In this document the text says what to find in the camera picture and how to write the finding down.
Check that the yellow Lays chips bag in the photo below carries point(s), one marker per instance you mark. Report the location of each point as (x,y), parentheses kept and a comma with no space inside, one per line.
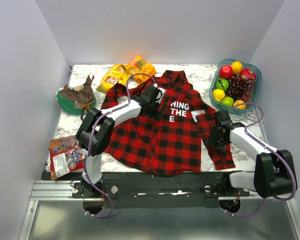
(118,74)

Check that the orange fruit top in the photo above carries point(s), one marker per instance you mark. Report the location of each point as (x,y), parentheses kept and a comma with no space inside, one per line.
(237,67)

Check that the orange snack bag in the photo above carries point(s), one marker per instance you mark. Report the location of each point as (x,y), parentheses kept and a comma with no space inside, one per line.
(139,65)

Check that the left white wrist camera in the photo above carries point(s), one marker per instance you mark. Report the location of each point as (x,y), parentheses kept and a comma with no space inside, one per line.
(161,94)

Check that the orange fruit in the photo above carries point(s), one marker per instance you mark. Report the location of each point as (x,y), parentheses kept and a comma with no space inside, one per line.
(237,67)
(239,104)

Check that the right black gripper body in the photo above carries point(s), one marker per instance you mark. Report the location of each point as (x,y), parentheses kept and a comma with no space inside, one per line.
(215,140)

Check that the green bowl with brown paper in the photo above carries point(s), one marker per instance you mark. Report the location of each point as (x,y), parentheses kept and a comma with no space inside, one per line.
(75,99)

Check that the light green lime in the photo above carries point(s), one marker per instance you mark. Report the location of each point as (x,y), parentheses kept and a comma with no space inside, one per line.
(228,101)

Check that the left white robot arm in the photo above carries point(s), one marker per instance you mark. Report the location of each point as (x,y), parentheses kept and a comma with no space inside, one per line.
(96,129)

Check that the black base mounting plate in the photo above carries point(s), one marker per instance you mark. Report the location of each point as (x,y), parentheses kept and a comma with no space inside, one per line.
(129,190)

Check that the red dragon fruit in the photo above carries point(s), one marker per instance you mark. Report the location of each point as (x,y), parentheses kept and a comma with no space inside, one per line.
(247,73)

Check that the teal plastic fruit container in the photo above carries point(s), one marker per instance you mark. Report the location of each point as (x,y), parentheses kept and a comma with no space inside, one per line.
(255,92)

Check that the red apple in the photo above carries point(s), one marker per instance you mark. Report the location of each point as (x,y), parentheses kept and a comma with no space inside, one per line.
(226,72)

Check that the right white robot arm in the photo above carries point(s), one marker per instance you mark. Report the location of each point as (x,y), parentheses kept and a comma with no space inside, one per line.
(274,173)

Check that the red candy snack bag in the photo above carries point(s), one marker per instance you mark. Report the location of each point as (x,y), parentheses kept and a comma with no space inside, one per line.
(65,156)

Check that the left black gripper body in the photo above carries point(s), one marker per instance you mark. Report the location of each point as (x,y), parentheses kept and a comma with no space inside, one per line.
(152,113)

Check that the yellow lemon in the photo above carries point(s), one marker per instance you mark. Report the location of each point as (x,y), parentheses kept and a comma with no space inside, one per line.
(218,94)

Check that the orange fruit bottom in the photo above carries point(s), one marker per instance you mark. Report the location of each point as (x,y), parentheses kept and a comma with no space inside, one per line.
(239,104)

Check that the purple grape bunch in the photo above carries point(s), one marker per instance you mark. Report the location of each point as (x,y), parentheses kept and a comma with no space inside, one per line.
(240,89)

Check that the red black plaid shirt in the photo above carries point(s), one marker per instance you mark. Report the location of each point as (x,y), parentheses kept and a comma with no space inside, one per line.
(173,144)

